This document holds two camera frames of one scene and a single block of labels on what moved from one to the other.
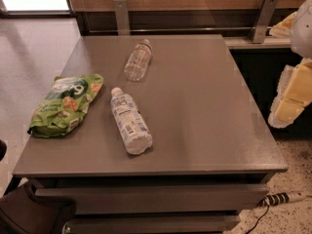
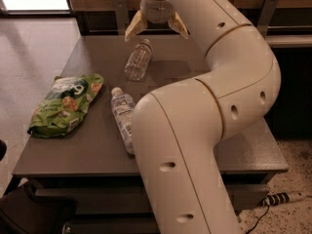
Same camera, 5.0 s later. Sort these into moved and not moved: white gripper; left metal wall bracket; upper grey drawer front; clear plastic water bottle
Moved: white gripper
Not moved: left metal wall bracket; clear plastic water bottle; upper grey drawer front
